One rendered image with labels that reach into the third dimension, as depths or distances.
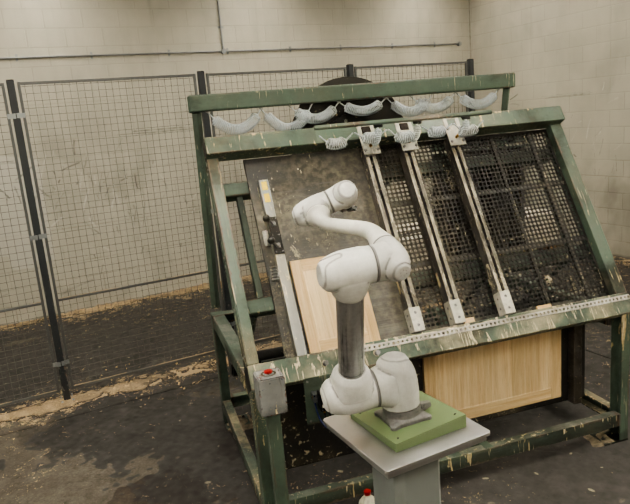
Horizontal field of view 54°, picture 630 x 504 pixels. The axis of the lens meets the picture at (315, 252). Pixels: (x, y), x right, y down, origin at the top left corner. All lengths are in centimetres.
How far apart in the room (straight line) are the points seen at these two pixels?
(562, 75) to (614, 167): 140
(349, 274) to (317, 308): 109
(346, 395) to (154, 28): 620
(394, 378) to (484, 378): 133
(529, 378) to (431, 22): 678
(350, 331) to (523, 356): 179
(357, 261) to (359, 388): 57
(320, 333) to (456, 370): 91
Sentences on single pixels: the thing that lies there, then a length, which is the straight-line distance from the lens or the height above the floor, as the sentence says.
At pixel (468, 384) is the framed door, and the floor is 46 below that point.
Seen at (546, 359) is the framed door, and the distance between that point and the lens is 398.
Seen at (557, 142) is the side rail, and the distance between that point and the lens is 414.
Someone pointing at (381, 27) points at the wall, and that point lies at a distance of 930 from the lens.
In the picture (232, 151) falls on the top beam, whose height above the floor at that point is 188.
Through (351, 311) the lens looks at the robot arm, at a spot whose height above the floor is 134.
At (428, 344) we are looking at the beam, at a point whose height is 85.
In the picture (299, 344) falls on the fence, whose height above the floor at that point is 95.
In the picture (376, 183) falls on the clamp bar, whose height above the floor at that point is 164.
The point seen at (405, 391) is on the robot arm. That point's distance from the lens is 255.
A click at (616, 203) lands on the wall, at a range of 855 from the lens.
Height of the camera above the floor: 202
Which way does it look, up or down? 12 degrees down
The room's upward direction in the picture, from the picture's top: 5 degrees counter-clockwise
